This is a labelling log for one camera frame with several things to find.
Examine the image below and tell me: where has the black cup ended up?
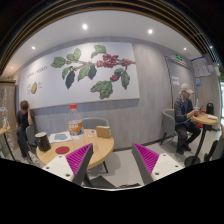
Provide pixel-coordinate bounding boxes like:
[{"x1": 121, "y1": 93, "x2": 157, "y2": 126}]
[{"x1": 35, "y1": 132, "x2": 51, "y2": 152}]

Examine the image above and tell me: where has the small round wooden table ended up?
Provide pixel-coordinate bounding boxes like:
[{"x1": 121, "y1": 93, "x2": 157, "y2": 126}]
[{"x1": 184, "y1": 113, "x2": 218, "y2": 167}]

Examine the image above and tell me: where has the coffee plant wall mural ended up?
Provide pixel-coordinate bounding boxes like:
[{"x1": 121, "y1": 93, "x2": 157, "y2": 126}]
[{"x1": 19, "y1": 42, "x2": 140, "y2": 109}]

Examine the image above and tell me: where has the blue wall notice board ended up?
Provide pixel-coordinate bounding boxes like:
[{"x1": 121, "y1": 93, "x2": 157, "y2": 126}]
[{"x1": 192, "y1": 57, "x2": 211, "y2": 78}]

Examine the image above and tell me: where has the seated person in black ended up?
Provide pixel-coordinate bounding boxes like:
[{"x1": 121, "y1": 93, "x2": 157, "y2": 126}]
[{"x1": 16, "y1": 100, "x2": 37, "y2": 163}]

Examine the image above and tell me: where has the seated man with cap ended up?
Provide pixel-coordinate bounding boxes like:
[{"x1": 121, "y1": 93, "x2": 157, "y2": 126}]
[{"x1": 174, "y1": 83, "x2": 201, "y2": 155}]

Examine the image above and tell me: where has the grey door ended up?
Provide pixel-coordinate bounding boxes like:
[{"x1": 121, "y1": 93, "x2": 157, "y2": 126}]
[{"x1": 164, "y1": 57, "x2": 195, "y2": 109}]

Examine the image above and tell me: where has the white paper with grey shape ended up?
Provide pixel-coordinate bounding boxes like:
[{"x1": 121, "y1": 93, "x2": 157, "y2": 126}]
[{"x1": 49, "y1": 132, "x2": 72, "y2": 143}]

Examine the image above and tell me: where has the brown cardboard box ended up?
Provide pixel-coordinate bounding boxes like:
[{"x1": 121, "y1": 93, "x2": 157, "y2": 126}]
[{"x1": 96, "y1": 126, "x2": 111, "y2": 138}]

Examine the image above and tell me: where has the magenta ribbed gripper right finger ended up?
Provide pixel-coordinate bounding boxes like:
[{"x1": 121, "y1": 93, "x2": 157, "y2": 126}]
[{"x1": 132, "y1": 143, "x2": 183, "y2": 185}]

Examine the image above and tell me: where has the black thermos jug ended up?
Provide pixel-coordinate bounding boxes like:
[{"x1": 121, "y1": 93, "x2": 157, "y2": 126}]
[{"x1": 206, "y1": 103, "x2": 214, "y2": 115}]

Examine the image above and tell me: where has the clear plastic water bottle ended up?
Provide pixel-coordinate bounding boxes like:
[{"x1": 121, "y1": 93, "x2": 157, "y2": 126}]
[{"x1": 68, "y1": 104, "x2": 84, "y2": 137}]

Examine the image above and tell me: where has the red round coaster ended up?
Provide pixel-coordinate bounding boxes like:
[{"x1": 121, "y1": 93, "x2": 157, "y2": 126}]
[{"x1": 55, "y1": 146, "x2": 70, "y2": 155}]

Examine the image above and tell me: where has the grey upholstered chair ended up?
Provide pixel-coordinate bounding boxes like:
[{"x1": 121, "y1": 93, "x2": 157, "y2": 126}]
[{"x1": 83, "y1": 117, "x2": 109, "y2": 129}]

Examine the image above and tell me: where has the clear drinking glass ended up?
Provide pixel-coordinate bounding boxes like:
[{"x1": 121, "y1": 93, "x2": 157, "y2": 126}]
[{"x1": 88, "y1": 130, "x2": 96, "y2": 137}]

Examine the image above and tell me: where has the grey armchair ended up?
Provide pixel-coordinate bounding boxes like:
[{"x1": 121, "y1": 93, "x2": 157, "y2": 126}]
[{"x1": 161, "y1": 109, "x2": 177, "y2": 144}]

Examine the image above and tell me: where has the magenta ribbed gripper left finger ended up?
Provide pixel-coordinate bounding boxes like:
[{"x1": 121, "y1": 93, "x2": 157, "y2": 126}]
[{"x1": 43, "y1": 143, "x2": 93, "y2": 185}]

